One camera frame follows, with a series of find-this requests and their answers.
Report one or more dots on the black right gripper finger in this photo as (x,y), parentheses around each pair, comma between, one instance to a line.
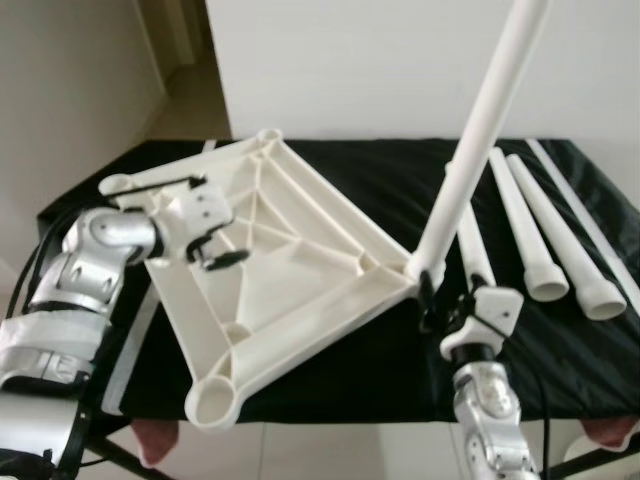
(426,300)

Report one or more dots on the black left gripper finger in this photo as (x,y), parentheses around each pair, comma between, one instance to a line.
(232,257)
(213,266)

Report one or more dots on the white plastic table top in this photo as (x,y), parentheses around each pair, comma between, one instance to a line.
(300,260)

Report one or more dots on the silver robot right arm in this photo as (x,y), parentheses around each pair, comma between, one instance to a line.
(490,420)

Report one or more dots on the black table cloth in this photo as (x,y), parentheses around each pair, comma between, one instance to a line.
(400,370)

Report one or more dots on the pink rounded object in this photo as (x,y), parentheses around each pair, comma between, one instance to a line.
(158,440)
(610,430)

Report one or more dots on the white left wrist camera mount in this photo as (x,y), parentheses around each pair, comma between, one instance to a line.
(195,215)

